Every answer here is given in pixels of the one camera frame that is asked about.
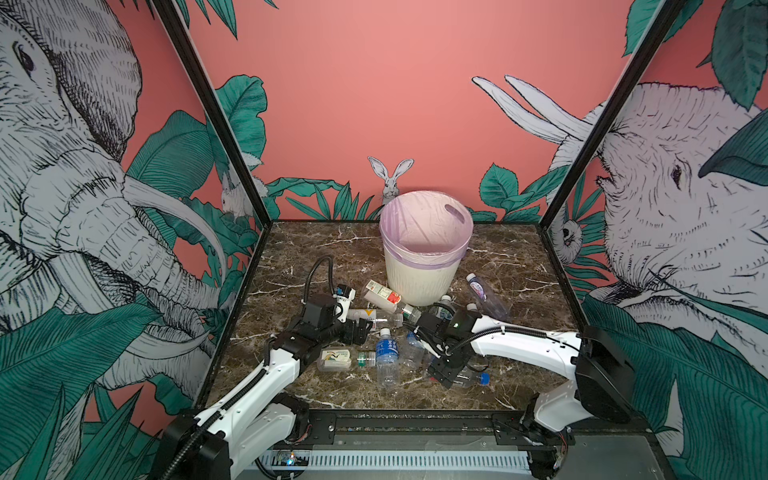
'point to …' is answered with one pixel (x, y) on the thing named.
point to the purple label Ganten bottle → (490, 306)
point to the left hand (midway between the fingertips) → (359, 316)
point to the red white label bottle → (383, 297)
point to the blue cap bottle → (469, 377)
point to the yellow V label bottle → (390, 319)
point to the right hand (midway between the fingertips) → (443, 368)
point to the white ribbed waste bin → (421, 286)
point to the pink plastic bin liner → (425, 229)
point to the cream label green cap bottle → (339, 359)
